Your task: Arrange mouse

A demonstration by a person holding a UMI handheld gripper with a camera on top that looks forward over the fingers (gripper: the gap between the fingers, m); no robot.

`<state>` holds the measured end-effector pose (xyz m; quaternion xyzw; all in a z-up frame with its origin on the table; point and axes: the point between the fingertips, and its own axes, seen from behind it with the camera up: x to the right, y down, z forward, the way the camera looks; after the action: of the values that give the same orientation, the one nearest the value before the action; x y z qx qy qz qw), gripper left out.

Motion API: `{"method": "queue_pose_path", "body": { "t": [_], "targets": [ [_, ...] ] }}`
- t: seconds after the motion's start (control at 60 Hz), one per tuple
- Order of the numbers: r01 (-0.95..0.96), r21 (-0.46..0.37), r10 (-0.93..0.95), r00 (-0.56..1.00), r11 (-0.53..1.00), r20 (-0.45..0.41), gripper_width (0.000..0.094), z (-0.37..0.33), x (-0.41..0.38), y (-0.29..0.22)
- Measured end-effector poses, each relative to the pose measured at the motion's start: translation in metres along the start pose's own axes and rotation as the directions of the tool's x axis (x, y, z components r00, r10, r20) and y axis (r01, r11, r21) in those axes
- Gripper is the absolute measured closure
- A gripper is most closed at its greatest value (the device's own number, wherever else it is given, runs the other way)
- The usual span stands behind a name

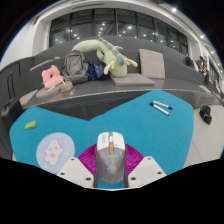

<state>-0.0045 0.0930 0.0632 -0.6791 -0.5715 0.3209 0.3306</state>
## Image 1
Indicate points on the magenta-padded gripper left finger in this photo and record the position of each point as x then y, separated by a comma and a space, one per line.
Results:
76, 170

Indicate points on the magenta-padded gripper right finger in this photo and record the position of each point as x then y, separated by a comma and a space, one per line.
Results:
146, 170

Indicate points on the grey and white computer mouse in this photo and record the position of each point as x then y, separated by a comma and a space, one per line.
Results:
110, 160

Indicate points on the round light blue mouse pad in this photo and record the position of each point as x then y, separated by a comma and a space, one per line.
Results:
53, 151

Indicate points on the small green eraser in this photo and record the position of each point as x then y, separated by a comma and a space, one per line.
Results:
31, 125

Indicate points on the white marker with blue cap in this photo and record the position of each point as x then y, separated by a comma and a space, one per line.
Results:
162, 105

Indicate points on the black bag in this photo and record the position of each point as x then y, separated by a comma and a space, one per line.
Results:
205, 115

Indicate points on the grey round seat cushion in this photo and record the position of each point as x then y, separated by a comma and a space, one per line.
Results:
46, 92

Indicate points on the small tan round basket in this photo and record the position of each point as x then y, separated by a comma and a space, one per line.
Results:
66, 86

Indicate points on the grey flat seat cushion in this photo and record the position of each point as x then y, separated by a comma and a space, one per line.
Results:
29, 97
132, 80

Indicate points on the black case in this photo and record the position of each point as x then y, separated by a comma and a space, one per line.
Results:
11, 111

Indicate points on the pink plush pillow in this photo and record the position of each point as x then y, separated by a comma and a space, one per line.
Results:
52, 76

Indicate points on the dark blue patterned bag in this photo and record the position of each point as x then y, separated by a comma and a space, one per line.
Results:
95, 71

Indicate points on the grey backpack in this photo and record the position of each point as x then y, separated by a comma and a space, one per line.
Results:
75, 66

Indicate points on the grey upright back cushion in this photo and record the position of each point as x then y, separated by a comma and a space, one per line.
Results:
152, 64

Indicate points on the green dragon plush toy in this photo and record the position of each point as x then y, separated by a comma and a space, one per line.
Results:
115, 60

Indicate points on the person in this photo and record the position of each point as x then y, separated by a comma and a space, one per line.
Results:
201, 64

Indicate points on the ceiling spot lights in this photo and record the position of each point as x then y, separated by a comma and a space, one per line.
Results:
174, 10

